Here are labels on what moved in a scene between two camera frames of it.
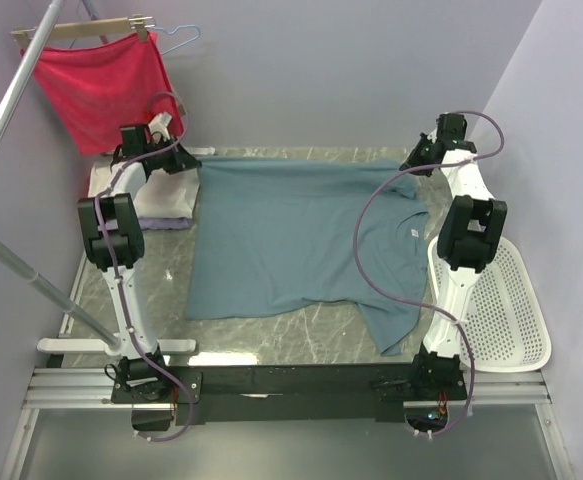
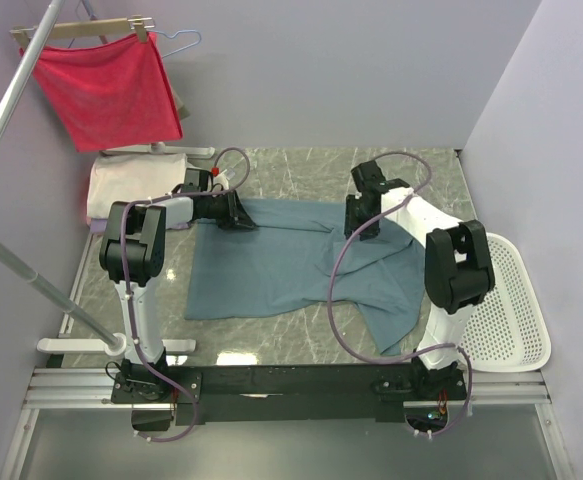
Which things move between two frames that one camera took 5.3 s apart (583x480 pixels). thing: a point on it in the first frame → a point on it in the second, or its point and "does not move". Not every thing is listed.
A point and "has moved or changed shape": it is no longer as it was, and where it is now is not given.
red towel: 103,85 does not move
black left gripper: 181,159 → 236,213
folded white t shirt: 165,195 does not move
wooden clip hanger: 27,37 does not move
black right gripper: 412,163 → 350,222
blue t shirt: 273,236 has moved or changed shape
